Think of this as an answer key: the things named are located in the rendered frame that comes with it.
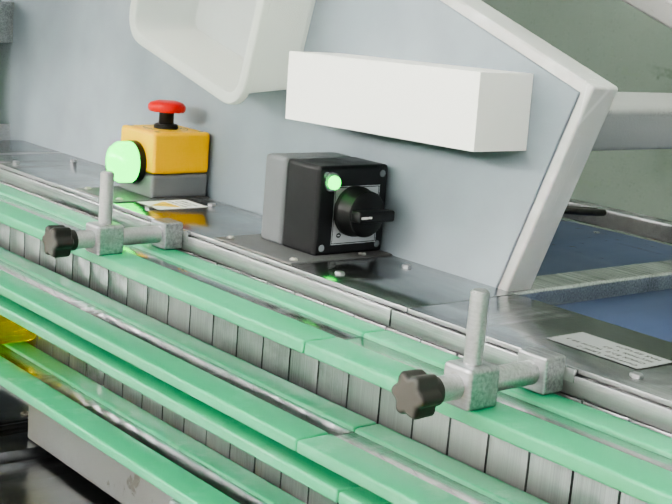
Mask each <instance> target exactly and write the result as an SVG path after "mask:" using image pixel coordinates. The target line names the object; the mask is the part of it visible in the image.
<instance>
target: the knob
mask: <svg viewBox="0 0 672 504"><path fill-rule="evenodd" d="M394 215H395V212H394V211H393V210H389V209H384V203H383V201H382V199H381V197H380V196H379V195H378V194H376V193H375V192H372V191H370V190H369V189H367V188H365V187H362V186H357V185H355V186H351V187H348V188H347V189H345V190H344V191H343V192H342V193H341V194H340V195H339V197H338V199H337V201H336V203H335V207H334V222H335V225H336V227H337V229H338V230H339V231H340V232H341V233H342V234H344V235H347V236H351V237H357V236H358V237H369V236H371V235H373V234H374V233H375V232H376V231H377V230H378V229H379V228H380V226H381V224H382V222H393V221H394Z"/></svg>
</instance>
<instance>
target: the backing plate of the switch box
mask: <svg viewBox="0 0 672 504"><path fill-rule="evenodd" d="M216 239H218V240H221V241H224V242H227V243H230V244H232V245H235V246H238V247H241V248H244V249H247V250H249V251H252V252H255V253H258V254H261V255H264V256H266V257H269V258H272V259H275V260H278V261H281V262H284V263H286V264H289V265H296V264H307V263H318V262H328V261H339V260H350V259H360V258H371V257H381V256H392V254H391V253H387V252H384V251H381V250H373V251H362V252H351V253H340V254H328V255H317V256H313V255H310V254H307V253H304V252H301V251H298V250H295V249H292V248H289V247H286V246H284V245H283V244H277V243H274V242H271V241H268V240H265V239H263V238H262V237H261V234H253V235H240V236H226V237H216Z"/></svg>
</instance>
